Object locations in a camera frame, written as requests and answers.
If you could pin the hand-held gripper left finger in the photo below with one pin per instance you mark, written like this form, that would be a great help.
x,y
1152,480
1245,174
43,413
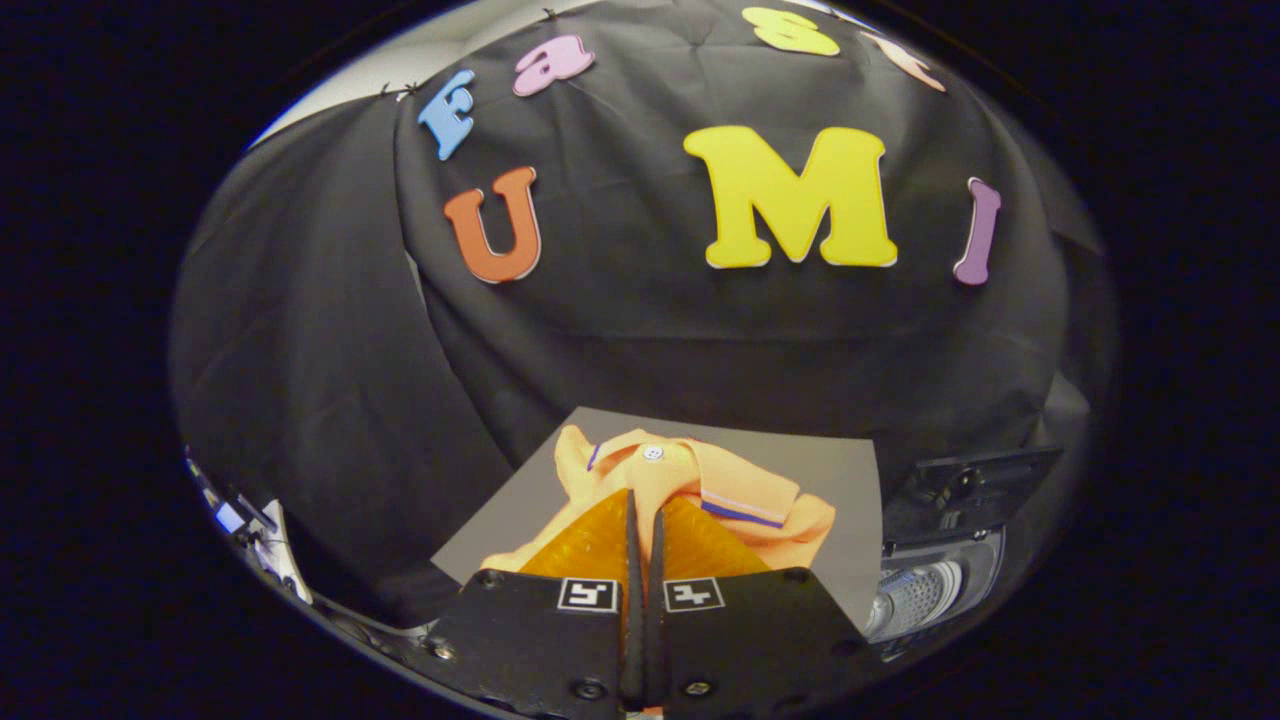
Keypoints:
x,y
560,650

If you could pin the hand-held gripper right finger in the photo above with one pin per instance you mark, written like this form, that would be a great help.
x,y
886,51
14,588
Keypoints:
x,y
750,640

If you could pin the orange polo shirt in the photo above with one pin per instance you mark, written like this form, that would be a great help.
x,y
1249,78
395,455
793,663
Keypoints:
x,y
740,490

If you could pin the grey cabinet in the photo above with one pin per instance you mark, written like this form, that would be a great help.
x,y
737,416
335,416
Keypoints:
x,y
840,500

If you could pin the white equipment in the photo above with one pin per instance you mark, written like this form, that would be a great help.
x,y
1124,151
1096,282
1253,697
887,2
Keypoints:
x,y
275,545

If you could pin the black backdrop cloth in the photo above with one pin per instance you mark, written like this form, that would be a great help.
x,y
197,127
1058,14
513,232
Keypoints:
x,y
650,340

